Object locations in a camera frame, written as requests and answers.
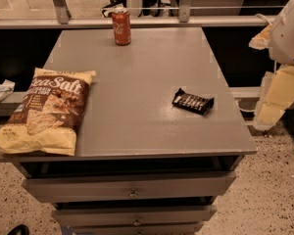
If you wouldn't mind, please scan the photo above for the top grey drawer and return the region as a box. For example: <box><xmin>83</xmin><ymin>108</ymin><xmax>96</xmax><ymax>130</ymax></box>
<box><xmin>23</xmin><ymin>171</ymin><xmax>236</xmax><ymax>203</ymax></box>

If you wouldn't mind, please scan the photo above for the grey drawer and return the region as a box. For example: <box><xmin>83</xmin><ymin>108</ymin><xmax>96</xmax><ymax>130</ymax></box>
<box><xmin>23</xmin><ymin>171</ymin><xmax>236</xmax><ymax>203</ymax></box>
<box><xmin>52</xmin><ymin>206</ymin><xmax>217</xmax><ymax>227</ymax></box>
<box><xmin>73</xmin><ymin>222</ymin><xmax>203</xmax><ymax>235</ymax></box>

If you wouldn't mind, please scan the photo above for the red coke can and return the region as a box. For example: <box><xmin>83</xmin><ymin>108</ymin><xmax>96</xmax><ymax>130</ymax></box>
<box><xmin>112</xmin><ymin>8</ymin><xmax>131</xmax><ymax>46</ymax></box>

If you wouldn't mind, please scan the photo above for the sea salt chips bag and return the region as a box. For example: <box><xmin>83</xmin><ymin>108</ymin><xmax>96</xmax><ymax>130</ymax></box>
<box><xmin>0</xmin><ymin>69</ymin><xmax>96</xmax><ymax>156</ymax></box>

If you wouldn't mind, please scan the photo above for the bottom grey drawer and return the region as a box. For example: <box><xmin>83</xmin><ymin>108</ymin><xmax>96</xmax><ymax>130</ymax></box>
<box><xmin>73</xmin><ymin>222</ymin><xmax>203</xmax><ymax>235</ymax></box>

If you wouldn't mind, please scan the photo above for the metal railing frame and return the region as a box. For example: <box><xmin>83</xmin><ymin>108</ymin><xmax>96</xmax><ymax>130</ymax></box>
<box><xmin>0</xmin><ymin>0</ymin><xmax>275</xmax><ymax>29</ymax></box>

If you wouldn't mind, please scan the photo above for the grey drawer cabinet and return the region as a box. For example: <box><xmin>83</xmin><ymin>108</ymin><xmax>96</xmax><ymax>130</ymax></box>
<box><xmin>0</xmin><ymin>26</ymin><xmax>258</xmax><ymax>235</ymax></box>

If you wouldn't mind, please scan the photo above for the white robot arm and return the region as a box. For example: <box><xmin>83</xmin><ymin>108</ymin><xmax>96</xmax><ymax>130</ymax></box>
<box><xmin>249</xmin><ymin>0</ymin><xmax>294</xmax><ymax>131</ymax></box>

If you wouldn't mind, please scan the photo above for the white cable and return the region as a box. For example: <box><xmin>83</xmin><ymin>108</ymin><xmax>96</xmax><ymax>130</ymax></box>
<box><xmin>236</xmin><ymin>98</ymin><xmax>259</xmax><ymax>114</ymax></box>

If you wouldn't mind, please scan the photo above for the black shoe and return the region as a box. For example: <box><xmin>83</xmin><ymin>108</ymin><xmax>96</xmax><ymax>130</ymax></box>
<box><xmin>7</xmin><ymin>224</ymin><xmax>29</xmax><ymax>235</ymax></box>

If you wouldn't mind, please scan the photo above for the middle grey drawer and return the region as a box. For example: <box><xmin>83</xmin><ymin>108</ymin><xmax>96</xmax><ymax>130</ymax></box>
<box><xmin>52</xmin><ymin>206</ymin><xmax>217</xmax><ymax>227</ymax></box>

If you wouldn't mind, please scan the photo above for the white packet on shelf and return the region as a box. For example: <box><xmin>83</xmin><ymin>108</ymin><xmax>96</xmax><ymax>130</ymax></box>
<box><xmin>0</xmin><ymin>79</ymin><xmax>15</xmax><ymax>102</ymax></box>

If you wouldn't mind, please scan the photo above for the black rxbar chocolate wrapper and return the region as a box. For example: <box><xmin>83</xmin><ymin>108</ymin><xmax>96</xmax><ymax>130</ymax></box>
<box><xmin>171</xmin><ymin>88</ymin><xmax>215</xmax><ymax>116</ymax></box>

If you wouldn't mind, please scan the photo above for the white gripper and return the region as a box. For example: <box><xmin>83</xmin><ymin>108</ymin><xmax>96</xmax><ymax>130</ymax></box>
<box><xmin>249</xmin><ymin>24</ymin><xmax>294</xmax><ymax>130</ymax></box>

